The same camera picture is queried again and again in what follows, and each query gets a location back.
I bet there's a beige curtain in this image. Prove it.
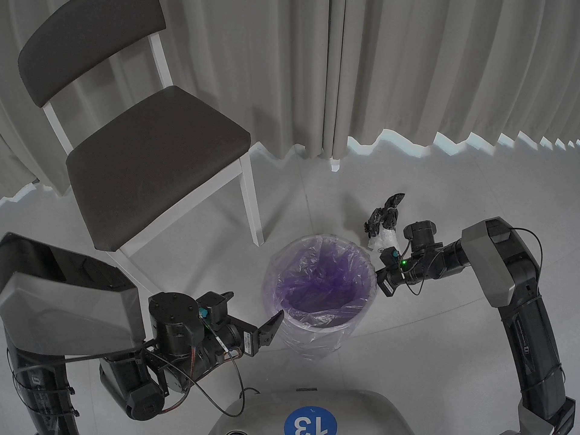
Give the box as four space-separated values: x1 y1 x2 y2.
0 0 336 200
331 0 580 160

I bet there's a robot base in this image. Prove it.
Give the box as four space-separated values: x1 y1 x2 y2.
209 388 413 435

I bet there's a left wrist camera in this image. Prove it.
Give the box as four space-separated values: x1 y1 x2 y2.
198 290 234 326

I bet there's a black cable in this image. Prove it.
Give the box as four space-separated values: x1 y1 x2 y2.
179 354 247 419

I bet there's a white trash bin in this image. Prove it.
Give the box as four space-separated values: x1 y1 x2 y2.
264 235 378 355

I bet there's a dark grey white chair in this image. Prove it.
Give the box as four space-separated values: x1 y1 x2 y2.
17 0 266 289

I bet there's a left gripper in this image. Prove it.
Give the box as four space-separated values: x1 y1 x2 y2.
222 309 285 360

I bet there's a clear printed wrapper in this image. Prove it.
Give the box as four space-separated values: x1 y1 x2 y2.
368 227 400 251

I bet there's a purple plastic bag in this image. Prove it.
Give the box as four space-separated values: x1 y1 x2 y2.
263 234 379 361

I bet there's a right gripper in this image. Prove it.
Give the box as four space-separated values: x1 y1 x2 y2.
377 266 411 299

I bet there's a crumpled black plastic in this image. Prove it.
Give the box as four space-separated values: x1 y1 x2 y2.
365 192 405 237

